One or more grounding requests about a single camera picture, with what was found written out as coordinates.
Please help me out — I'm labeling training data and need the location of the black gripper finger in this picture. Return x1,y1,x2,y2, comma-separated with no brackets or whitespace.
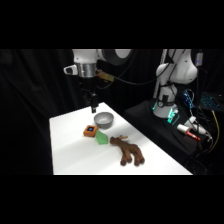
90,94,96,114
94,94,100,113

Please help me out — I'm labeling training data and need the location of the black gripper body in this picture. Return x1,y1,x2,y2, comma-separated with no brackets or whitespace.
79,76,99,102

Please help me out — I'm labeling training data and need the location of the orange block with blue square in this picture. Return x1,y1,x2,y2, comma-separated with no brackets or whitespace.
82,124,99,138

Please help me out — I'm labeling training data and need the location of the green wedge block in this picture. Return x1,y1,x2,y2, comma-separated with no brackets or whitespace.
94,129,111,147

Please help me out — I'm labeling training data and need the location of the grey metal bowl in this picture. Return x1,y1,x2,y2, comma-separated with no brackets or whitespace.
93,111,116,130

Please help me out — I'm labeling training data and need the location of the yellow wrist connector piece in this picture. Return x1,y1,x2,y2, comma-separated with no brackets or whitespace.
96,69,115,83

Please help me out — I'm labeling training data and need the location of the black robot stand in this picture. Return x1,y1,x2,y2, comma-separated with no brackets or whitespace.
123,97,214,160

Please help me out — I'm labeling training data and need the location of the brown plush moose toy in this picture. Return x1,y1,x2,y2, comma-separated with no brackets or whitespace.
109,134,146,167

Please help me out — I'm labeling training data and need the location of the black curtain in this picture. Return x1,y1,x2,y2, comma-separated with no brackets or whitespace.
0,49,224,176

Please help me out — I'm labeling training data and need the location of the small green light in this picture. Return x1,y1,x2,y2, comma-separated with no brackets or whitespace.
166,107,180,125

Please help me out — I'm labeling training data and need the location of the blue backlit keyboard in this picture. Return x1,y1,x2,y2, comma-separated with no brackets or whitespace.
199,92,224,111

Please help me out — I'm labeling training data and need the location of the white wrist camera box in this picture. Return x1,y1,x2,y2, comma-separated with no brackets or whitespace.
63,64,79,76

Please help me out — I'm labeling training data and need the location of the blue cable bundle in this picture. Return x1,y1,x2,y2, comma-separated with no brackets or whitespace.
182,88,196,110

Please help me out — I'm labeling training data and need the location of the yellow cable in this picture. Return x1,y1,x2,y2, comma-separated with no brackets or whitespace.
211,109,221,152

